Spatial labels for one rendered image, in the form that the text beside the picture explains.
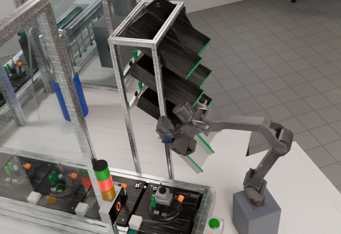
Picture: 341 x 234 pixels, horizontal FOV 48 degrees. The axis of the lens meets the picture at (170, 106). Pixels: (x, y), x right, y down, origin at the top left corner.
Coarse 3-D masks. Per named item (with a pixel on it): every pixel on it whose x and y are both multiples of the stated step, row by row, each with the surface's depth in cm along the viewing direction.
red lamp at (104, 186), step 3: (111, 177) 131; (96, 180) 129; (108, 180) 129; (111, 180) 130; (99, 183) 129; (102, 183) 128; (105, 183) 128; (108, 183) 129; (111, 183) 131; (99, 186) 130; (102, 186) 129; (105, 186) 129; (108, 186) 130; (111, 186) 131; (102, 189) 130; (105, 189) 130; (108, 189) 131
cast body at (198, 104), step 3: (198, 99) 173; (201, 99) 172; (204, 99) 172; (198, 102) 172; (201, 102) 171; (204, 102) 172; (195, 105) 173; (198, 105) 172; (201, 105) 171; (204, 105) 175; (195, 108) 174; (204, 108) 175
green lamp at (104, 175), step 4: (108, 168) 127; (96, 172) 125; (100, 172) 125; (104, 172) 126; (108, 172) 127; (96, 176) 127; (100, 176) 126; (104, 176) 126; (108, 176) 128; (100, 180) 127; (104, 180) 128
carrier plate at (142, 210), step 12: (144, 192) 172; (180, 192) 170; (192, 192) 170; (144, 204) 167; (192, 204) 165; (144, 216) 162; (180, 216) 161; (192, 216) 161; (144, 228) 158; (156, 228) 157; (168, 228) 156; (180, 228) 156
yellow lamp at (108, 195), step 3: (99, 189) 132; (111, 189) 132; (114, 189) 134; (102, 192) 132; (105, 192) 131; (108, 192) 132; (111, 192) 132; (114, 192) 134; (102, 195) 133; (105, 195) 132; (108, 195) 132; (111, 195) 133; (114, 195) 135; (105, 198) 134; (108, 198) 133; (111, 198) 134
